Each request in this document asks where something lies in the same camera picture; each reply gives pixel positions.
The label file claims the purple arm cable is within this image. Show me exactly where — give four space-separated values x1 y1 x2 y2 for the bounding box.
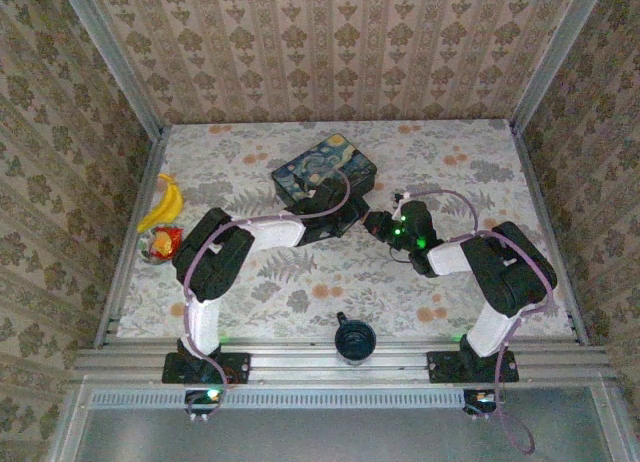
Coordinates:
397 189 559 456
182 169 351 423

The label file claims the aluminium corner post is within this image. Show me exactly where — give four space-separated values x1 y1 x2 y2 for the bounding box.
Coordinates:
508 0 606 134
57 0 166 139

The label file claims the grey slotted cable duct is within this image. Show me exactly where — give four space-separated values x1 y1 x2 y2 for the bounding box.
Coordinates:
89 389 466 409

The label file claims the floral tablecloth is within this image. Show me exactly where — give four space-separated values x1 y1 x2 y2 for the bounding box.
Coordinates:
117 119 576 339

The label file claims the dark starry night box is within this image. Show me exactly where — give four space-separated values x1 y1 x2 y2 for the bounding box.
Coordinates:
271 132 377 214

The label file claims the black mug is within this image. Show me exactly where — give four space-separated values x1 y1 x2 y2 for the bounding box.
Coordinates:
333 311 377 367

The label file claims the yellow banana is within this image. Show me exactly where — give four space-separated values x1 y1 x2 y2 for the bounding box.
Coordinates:
137 174 185 233

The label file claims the aluminium side rail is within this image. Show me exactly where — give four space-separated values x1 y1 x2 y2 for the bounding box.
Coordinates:
93 130 169 348
508 119 592 347

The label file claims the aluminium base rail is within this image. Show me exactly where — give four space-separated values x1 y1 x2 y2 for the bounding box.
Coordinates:
74 344 609 383

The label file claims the small black control board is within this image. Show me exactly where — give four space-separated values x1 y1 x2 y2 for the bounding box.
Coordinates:
462 389 501 422
184 387 226 423

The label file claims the red snack bag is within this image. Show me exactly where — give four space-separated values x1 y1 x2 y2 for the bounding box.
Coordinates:
141 225 184 264

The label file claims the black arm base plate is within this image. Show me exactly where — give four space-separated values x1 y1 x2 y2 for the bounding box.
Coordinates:
426 350 519 384
162 350 251 384

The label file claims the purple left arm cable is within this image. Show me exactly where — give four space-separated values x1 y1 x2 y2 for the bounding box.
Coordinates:
182 169 351 423

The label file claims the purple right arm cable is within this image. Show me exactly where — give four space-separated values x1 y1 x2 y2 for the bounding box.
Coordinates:
397 189 559 456

